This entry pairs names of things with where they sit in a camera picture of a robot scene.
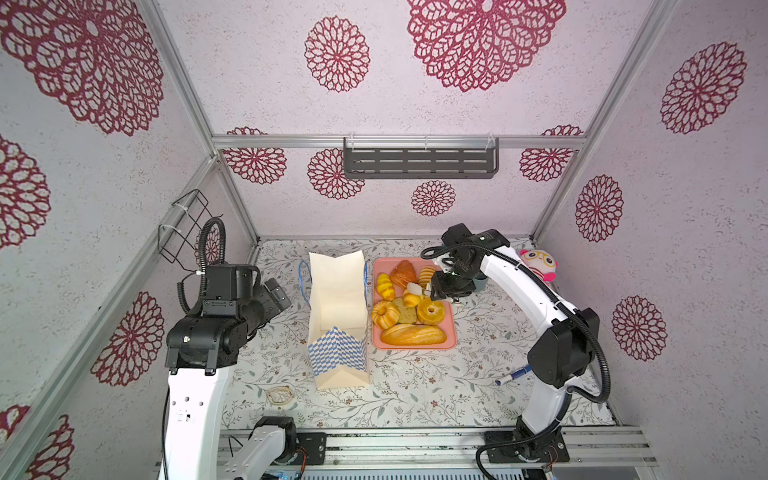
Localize black wire wall basket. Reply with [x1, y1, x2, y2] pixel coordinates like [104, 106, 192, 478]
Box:
[155, 189, 226, 273]

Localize checkered paper bag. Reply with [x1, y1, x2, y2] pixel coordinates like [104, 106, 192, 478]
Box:
[307, 251, 371, 390]

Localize yellow ridged bread roll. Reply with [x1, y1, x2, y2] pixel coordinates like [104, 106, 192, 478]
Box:
[402, 292, 422, 308]

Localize brown croissant bread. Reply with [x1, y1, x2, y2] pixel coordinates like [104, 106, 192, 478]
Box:
[389, 260, 418, 290]

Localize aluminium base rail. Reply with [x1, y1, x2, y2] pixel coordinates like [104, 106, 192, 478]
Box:
[215, 424, 661, 480]

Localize pink plastic tray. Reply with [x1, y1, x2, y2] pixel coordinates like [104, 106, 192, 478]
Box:
[371, 257, 457, 350]

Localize blue white marker pen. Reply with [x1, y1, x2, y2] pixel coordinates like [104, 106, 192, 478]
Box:
[494, 365, 532, 386]

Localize teal ceramic cup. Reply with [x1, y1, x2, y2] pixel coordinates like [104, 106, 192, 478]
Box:
[473, 275, 488, 292]

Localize yellow small bread roll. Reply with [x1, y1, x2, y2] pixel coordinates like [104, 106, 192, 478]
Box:
[376, 273, 397, 301]

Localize sliced toast bread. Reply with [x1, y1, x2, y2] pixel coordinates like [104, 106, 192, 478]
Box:
[392, 297, 418, 325]

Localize cream tape roll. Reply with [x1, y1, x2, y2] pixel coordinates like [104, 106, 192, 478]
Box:
[266, 385, 294, 406]

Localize pink plush owl toy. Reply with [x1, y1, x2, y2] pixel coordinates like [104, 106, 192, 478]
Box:
[519, 249, 558, 284]

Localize steel tongs cream tips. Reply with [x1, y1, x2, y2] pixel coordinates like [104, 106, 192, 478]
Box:
[406, 282, 431, 298]

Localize long baguette bread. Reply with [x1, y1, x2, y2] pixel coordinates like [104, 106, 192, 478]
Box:
[380, 324, 447, 346]

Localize yellow ring donut bread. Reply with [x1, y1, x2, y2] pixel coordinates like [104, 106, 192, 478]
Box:
[416, 298, 446, 326]

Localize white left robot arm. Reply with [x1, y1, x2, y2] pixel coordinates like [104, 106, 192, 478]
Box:
[158, 217, 291, 479]

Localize grey wall shelf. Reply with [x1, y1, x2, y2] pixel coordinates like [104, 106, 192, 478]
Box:
[342, 137, 500, 180]

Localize striped yellow bread roll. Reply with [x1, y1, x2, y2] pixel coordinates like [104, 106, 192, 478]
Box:
[418, 265, 436, 289]

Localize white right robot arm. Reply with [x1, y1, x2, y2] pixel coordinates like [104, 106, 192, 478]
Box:
[420, 223, 612, 463]

